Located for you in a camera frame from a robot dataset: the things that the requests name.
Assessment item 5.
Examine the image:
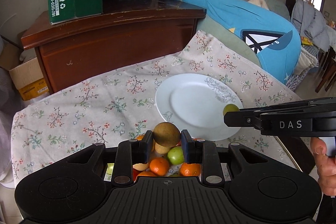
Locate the green fruit bottom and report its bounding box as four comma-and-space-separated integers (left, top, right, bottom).
167, 146, 185, 165

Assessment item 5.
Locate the brown kiwi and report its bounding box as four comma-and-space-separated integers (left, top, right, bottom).
133, 162, 150, 172
153, 122, 181, 147
154, 143, 171, 155

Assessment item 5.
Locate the small tangerine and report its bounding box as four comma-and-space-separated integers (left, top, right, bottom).
149, 157, 170, 176

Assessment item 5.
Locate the red cherry tomato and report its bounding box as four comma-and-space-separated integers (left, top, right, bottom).
133, 169, 141, 181

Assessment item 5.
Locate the large orange tangerine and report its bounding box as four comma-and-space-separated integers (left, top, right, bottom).
135, 171, 157, 180

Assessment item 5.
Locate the large spotted green fruit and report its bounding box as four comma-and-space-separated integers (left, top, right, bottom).
104, 163, 114, 181

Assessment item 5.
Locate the person's right hand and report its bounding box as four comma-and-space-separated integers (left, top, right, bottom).
310, 137, 336, 196

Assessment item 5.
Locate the floral tablecloth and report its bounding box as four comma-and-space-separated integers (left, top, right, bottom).
11, 32, 299, 182

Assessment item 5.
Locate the white plate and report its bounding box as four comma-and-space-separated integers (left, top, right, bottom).
155, 73, 243, 141

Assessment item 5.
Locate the blue shark plush pillow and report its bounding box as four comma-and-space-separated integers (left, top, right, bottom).
178, 0, 301, 84

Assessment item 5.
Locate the brown wooden cabinet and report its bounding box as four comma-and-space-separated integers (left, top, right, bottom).
21, 0, 206, 93

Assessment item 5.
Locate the green sofa cushion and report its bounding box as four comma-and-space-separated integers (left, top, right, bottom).
197, 15, 261, 67

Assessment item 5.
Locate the open cardboard box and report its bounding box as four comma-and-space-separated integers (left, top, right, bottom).
1, 43, 50, 103

